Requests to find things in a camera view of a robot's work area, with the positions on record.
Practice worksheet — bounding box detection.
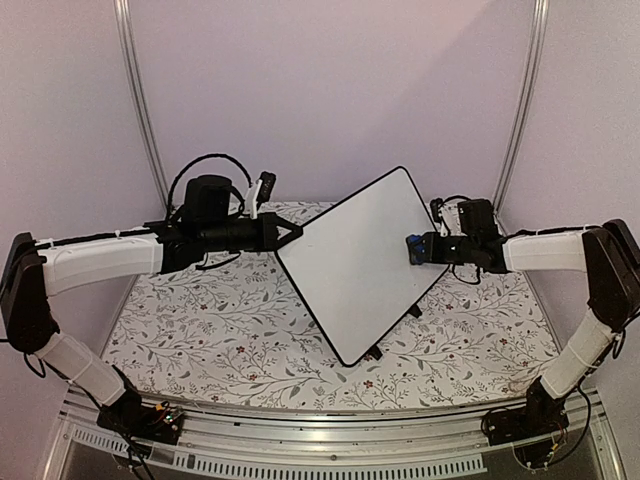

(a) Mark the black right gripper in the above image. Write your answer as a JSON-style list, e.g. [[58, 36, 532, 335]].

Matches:
[[410, 232, 478, 265]]

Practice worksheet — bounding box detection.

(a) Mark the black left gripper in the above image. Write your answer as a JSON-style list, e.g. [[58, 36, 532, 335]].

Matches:
[[202, 213, 304, 254]]

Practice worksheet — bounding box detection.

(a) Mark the blue whiteboard eraser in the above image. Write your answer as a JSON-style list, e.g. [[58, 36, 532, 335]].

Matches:
[[405, 234, 425, 265]]

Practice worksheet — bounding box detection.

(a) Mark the white whiteboard black frame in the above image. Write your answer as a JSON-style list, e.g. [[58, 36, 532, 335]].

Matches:
[[276, 166, 446, 367]]

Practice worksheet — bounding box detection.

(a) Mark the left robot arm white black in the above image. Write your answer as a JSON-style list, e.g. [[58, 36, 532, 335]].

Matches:
[[1, 172, 303, 434]]

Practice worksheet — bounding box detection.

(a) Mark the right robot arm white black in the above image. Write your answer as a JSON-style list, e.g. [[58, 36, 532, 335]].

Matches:
[[406, 196, 639, 436]]

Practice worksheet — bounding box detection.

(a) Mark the floral patterned table mat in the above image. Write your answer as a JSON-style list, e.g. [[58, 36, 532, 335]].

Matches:
[[97, 200, 574, 412]]

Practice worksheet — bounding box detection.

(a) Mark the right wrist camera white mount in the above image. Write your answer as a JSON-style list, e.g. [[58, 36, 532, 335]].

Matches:
[[429, 198, 461, 237]]

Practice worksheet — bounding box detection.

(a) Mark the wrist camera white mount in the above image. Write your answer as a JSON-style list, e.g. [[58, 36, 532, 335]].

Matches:
[[245, 171, 276, 220], [429, 198, 461, 237]]

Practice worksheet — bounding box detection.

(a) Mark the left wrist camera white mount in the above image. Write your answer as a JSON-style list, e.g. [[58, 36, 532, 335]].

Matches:
[[245, 171, 276, 220]]

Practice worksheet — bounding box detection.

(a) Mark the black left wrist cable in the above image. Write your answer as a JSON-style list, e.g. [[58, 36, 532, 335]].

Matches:
[[165, 152, 251, 216]]

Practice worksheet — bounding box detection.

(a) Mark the black wire whiteboard stand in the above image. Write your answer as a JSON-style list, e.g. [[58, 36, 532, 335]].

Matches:
[[365, 303, 422, 360]]

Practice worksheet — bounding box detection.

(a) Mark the front aluminium rail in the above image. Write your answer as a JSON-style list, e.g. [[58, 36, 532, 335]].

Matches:
[[42, 389, 631, 479]]

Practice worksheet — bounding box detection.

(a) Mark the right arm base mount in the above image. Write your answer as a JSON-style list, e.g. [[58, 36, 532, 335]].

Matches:
[[480, 396, 569, 470]]

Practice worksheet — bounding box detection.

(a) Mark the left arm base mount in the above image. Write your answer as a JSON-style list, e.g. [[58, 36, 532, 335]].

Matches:
[[97, 400, 185, 445]]

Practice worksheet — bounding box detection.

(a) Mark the left aluminium frame post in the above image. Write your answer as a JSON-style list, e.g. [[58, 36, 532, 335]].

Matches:
[[113, 0, 169, 205]]

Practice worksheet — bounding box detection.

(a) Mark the aluminium frame post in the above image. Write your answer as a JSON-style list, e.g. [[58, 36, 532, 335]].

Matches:
[[113, 0, 169, 205], [493, 0, 549, 214]]

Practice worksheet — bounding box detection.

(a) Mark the right aluminium frame post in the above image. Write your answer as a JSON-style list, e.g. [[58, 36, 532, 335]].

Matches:
[[493, 0, 549, 214]]

